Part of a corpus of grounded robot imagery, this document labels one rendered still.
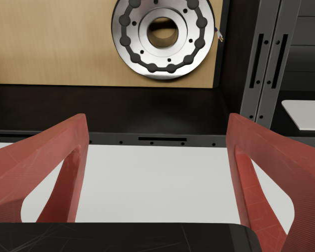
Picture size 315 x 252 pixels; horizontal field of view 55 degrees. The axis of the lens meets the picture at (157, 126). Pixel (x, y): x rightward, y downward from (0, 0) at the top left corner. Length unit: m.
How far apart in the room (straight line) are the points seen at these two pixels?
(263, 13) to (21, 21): 0.25
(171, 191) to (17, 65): 0.39
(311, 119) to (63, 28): 0.27
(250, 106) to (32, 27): 0.24
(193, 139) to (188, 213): 0.42
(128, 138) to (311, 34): 0.23
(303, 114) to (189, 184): 0.34
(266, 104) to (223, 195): 0.41
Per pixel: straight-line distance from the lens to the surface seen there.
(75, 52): 0.36
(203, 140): 0.28
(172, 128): 0.29
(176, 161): 0.59
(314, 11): 0.38
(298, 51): 0.38
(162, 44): 0.32
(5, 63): 0.40
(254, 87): 0.27
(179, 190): 0.64
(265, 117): 0.28
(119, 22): 0.31
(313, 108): 0.36
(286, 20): 0.26
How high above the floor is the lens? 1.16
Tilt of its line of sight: 58 degrees down
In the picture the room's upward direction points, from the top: 178 degrees counter-clockwise
